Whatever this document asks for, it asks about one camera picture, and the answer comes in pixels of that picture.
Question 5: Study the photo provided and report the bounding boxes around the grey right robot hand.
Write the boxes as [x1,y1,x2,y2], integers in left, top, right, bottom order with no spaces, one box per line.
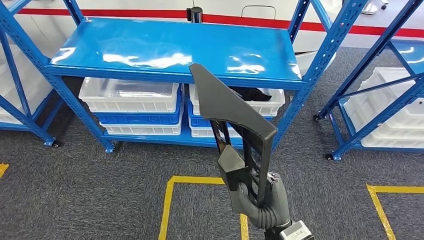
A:
[230,172,293,232]

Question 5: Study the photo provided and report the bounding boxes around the black plastic plate frame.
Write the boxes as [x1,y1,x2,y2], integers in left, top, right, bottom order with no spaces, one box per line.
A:
[188,63,278,208]

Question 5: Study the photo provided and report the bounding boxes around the black plastic part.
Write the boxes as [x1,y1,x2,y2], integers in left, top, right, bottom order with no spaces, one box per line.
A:
[231,86,273,103]

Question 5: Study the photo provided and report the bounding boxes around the blue metal shelf rack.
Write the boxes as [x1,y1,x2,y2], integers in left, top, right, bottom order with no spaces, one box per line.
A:
[312,0,424,162]
[0,0,64,148]
[0,0,370,154]

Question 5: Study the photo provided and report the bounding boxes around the white car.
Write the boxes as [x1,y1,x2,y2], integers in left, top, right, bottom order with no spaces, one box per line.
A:
[13,0,365,78]

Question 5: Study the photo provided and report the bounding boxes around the red barrier belt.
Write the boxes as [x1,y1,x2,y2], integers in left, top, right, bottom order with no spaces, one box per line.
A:
[202,13,424,39]
[18,8,188,19]

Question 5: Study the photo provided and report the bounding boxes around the white office chair base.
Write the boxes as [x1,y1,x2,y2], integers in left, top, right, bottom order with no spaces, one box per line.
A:
[360,0,390,16]

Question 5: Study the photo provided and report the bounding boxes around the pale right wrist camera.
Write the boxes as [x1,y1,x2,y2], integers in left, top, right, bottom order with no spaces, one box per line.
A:
[279,220,316,240]

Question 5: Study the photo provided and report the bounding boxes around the black stanchion post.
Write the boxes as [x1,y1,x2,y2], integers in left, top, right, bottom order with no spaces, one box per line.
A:
[186,6,204,24]

